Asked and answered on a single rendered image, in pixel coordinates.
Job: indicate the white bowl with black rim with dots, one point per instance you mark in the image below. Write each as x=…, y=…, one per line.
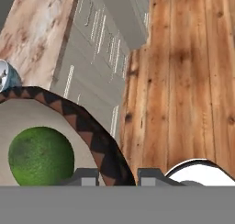
x=205, y=175

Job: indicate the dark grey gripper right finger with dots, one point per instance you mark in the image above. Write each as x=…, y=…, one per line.
x=150, y=176

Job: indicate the blue and silver can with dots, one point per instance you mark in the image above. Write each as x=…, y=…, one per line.
x=7, y=76

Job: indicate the grey cupboard run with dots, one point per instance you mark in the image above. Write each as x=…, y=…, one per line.
x=91, y=68

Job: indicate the bowl with brown zigzag rim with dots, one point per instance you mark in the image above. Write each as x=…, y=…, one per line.
x=91, y=136

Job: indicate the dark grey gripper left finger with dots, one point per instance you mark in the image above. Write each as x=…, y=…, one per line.
x=87, y=176

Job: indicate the green avocado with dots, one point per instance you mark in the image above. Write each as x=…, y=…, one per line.
x=39, y=157

